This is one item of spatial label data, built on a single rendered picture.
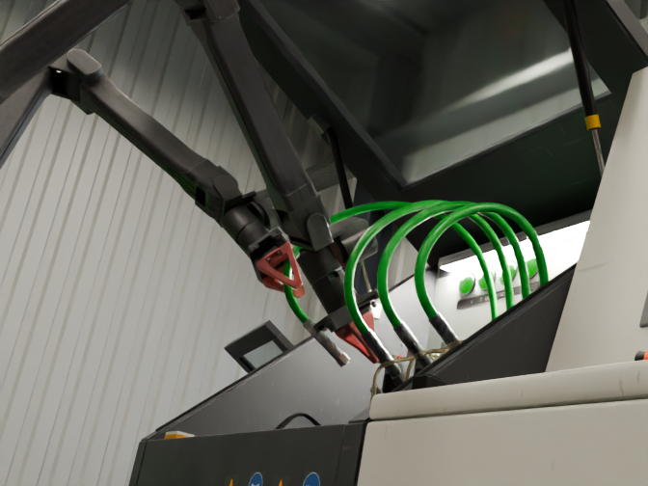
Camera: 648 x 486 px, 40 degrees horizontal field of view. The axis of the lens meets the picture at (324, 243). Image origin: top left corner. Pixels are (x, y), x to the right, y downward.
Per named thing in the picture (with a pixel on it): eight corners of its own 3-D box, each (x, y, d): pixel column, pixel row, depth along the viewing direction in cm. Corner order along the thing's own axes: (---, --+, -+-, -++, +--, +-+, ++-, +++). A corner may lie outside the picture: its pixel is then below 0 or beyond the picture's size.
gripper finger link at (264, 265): (319, 290, 151) (288, 256, 156) (313, 267, 145) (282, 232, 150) (287, 312, 149) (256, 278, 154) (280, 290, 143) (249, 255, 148)
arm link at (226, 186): (205, 208, 163) (209, 178, 156) (257, 186, 169) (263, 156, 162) (239, 256, 159) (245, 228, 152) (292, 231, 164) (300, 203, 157)
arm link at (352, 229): (278, 212, 141) (304, 218, 133) (337, 183, 145) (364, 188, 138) (301, 279, 145) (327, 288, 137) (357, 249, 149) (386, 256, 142)
